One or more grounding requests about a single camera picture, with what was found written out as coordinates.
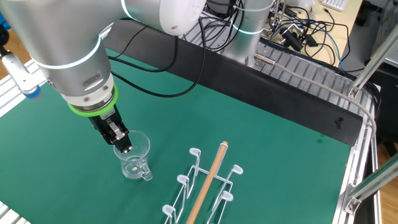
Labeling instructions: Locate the green table mat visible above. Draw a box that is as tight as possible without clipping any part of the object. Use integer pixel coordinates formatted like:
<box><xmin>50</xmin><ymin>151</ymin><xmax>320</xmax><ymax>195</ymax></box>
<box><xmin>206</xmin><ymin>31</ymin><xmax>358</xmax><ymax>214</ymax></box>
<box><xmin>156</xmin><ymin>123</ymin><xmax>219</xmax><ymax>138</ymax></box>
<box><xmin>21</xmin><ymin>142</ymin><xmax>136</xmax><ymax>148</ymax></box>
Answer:
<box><xmin>0</xmin><ymin>46</ymin><xmax>352</xmax><ymax>224</ymax></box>

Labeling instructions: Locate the black camera cable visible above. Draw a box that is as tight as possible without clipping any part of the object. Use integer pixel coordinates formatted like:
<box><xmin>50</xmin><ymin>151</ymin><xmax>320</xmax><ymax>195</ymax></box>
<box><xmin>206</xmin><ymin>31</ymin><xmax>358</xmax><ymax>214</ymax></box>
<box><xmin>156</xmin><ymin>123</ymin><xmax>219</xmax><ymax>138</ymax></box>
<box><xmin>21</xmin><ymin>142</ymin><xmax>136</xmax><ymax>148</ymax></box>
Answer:
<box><xmin>0</xmin><ymin>18</ymin><xmax>12</xmax><ymax>60</ymax></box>

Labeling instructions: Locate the aluminium frame post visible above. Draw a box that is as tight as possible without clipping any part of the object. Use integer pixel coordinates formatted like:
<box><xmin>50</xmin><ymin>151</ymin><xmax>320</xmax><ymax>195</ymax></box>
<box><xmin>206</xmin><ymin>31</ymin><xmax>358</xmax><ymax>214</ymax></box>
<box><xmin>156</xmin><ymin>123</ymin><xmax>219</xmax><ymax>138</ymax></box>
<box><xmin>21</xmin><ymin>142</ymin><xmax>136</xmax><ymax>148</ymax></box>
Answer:
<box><xmin>343</xmin><ymin>152</ymin><xmax>398</xmax><ymax>216</ymax></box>
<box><xmin>347</xmin><ymin>23</ymin><xmax>398</xmax><ymax>100</ymax></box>

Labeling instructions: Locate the white wire cup rack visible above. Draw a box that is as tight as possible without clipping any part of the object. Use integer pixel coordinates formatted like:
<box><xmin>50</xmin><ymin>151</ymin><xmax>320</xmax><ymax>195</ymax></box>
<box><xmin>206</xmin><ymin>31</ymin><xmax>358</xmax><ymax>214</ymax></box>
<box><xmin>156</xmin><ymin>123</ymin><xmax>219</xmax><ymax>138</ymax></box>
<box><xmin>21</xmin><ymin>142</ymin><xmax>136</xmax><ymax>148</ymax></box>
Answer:
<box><xmin>161</xmin><ymin>140</ymin><xmax>244</xmax><ymax>224</ymax></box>

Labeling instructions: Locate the blue cable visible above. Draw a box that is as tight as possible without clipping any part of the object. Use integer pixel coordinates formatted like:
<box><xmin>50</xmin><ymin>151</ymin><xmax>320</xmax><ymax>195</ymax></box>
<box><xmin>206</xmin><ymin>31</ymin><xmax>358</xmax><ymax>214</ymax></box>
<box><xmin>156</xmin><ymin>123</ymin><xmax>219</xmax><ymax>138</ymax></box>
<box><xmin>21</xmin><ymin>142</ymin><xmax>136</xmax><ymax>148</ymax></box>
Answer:
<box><xmin>310</xmin><ymin>21</ymin><xmax>346</xmax><ymax>72</ymax></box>

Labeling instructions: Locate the black table mat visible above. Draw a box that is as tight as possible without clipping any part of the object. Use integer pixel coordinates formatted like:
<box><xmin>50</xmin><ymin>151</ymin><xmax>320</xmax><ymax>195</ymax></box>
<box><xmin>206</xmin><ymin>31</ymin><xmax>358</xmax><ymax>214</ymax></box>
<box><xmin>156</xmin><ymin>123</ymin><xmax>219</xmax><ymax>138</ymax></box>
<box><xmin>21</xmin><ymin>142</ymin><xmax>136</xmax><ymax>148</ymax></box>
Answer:
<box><xmin>102</xmin><ymin>18</ymin><xmax>364</xmax><ymax>147</ymax></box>

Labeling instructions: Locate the white computer keyboard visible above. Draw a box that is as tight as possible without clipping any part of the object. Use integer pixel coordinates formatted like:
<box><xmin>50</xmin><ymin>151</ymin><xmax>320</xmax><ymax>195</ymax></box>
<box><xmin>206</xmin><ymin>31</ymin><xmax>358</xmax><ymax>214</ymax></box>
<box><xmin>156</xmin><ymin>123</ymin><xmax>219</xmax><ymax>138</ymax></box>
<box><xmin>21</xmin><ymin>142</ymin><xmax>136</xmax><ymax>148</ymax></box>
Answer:
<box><xmin>320</xmin><ymin>0</ymin><xmax>349</xmax><ymax>12</ymax></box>

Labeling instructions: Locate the beige desk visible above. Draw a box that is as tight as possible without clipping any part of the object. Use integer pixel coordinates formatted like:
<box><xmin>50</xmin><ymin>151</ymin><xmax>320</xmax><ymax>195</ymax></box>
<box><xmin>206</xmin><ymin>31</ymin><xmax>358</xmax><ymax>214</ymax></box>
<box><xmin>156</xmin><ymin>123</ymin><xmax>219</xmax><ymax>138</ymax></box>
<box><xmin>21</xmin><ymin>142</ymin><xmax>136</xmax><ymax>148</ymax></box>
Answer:
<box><xmin>261</xmin><ymin>0</ymin><xmax>364</xmax><ymax>68</ymax></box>

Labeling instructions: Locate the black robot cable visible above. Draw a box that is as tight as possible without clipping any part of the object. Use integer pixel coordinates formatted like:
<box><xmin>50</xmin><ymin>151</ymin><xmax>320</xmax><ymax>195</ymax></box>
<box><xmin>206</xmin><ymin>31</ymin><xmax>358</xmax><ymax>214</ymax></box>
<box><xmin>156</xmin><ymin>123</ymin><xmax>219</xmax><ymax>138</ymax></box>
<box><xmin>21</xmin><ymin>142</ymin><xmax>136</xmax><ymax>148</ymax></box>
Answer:
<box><xmin>105</xmin><ymin>24</ymin><xmax>180</xmax><ymax>73</ymax></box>
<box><xmin>110</xmin><ymin>17</ymin><xmax>208</xmax><ymax>99</ymax></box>

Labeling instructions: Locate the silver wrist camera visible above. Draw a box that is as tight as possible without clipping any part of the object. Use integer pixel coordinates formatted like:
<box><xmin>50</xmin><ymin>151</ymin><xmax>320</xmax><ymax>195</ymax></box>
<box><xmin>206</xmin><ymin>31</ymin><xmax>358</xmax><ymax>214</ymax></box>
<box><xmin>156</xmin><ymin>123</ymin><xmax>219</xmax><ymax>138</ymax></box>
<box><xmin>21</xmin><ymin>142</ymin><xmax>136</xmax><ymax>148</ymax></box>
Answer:
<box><xmin>0</xmin><ymin>51</ymin><xmax>43</xmax><ymax>100</ymax></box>

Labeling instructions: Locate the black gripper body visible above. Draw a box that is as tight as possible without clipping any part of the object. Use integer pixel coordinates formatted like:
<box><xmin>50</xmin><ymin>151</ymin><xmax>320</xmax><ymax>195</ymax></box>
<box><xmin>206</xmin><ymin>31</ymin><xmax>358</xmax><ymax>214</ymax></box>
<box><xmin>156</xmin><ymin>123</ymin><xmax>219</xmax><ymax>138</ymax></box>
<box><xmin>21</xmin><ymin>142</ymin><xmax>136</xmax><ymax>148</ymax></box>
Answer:
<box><xmin>88</xmin><ymin>105</ymin><xmax>126</xmax><ymax>146</ymax></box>

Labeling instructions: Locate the black cabinet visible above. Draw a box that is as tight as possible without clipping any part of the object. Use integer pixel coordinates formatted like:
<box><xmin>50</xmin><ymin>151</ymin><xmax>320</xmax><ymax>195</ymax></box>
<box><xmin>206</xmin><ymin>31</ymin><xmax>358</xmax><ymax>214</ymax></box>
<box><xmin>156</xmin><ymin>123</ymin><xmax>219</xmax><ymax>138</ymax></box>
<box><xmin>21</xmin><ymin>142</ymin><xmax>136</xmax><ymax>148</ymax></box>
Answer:
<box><xmin>368</xmin><ymin>60</ymin><xmax>398</xmax><ymax>144</ymax></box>

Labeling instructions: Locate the grey cable with metal plug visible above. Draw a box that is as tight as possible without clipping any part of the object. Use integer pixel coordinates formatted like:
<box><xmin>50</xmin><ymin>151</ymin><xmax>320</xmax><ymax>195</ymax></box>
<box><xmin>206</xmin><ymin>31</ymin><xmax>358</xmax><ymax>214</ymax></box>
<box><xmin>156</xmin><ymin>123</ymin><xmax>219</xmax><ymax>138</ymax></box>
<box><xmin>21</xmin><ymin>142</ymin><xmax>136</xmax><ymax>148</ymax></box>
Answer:
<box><xmin>254</xmin><ymin>52</ymin><xmax>377</xmax><ymax>141</ymax></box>

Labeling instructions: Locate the clear glass cup with handle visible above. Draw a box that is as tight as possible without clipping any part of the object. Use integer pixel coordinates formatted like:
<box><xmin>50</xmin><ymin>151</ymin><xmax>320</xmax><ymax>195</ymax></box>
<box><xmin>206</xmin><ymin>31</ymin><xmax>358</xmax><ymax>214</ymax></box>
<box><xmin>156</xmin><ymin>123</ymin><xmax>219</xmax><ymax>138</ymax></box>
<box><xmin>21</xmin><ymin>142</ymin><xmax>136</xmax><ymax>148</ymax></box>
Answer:
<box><xmin>113</xmin><ymin>129</ymin><xmax>154</xmax><ymax>182</ymax></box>

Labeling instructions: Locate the black control box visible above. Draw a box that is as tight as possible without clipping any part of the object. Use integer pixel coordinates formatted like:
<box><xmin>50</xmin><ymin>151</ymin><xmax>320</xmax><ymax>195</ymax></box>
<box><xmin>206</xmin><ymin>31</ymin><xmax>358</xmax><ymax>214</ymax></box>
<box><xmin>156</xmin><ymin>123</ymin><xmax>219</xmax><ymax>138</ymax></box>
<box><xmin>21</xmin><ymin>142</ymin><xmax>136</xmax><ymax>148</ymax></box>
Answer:
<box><xmin>206</xmin><ymin>0</ymin><xmax>239</xmax><ymax>16</ymax></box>

